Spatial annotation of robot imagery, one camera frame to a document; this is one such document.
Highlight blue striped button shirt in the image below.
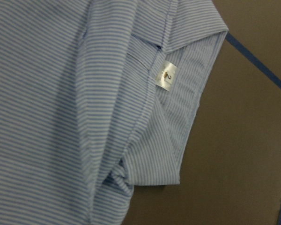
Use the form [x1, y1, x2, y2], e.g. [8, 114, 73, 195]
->
[0, 0, 228, 225]

